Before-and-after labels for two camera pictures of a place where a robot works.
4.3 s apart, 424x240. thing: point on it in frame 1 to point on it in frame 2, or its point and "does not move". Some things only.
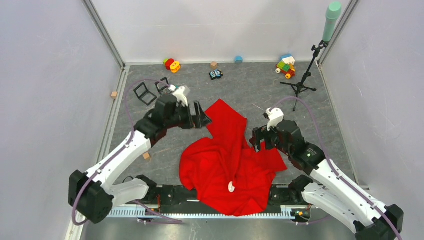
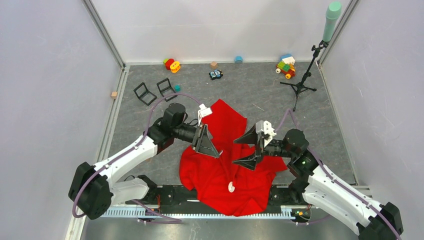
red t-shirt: x=229 y=176 does not move
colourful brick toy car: x=286 y=66 does not move
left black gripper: x=195 y=121 to x=205 y=146
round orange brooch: x=231 y=187 does not move
